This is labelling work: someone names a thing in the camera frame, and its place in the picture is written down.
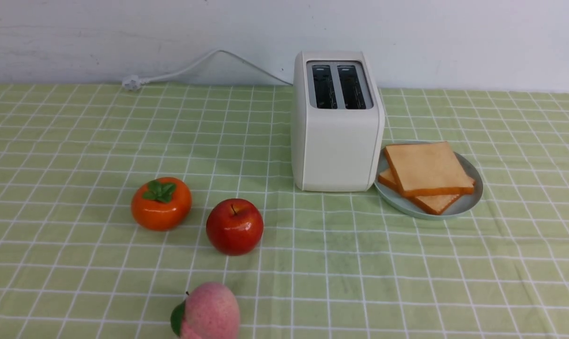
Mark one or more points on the orange persimmon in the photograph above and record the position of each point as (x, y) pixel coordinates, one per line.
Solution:
(161, 204)

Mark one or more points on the toast slice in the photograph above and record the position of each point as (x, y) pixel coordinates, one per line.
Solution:
(427, 207)
(427, 170)

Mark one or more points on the red apple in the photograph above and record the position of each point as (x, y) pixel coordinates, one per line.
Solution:
(235, 226)

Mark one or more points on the cream white toaster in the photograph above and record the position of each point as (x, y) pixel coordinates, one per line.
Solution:
(337, 122)

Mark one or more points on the light blue plate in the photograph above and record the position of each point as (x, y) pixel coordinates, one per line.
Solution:
(427, 180)

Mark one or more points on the pink peach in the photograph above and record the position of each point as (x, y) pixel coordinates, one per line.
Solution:
(210, 311)

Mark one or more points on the green checkered tablecloth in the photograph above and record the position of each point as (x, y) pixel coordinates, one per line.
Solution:
(74, 264)

